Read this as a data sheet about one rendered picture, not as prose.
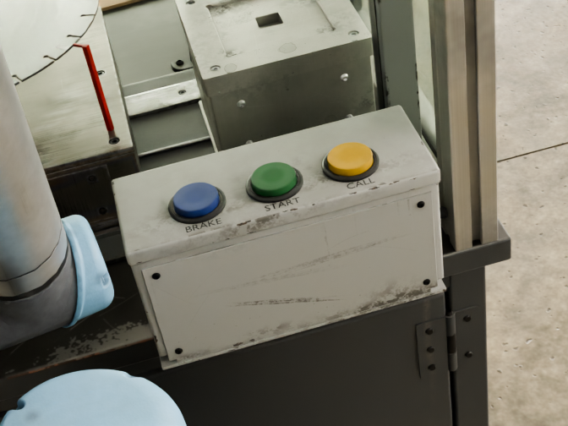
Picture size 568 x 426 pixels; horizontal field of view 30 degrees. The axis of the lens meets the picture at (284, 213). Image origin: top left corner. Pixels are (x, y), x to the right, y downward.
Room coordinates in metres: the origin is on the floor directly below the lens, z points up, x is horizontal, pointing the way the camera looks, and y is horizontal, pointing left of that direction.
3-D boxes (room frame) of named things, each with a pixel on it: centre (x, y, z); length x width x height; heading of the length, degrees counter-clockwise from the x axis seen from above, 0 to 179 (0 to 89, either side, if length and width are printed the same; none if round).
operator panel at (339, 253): (0.75, 0.01, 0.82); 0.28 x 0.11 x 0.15; 97
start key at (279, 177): (0.73, 0.00, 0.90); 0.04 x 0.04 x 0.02
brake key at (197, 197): (0.72, 0.07, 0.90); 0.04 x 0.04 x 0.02
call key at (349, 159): (0.74, -0.07, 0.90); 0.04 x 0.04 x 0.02
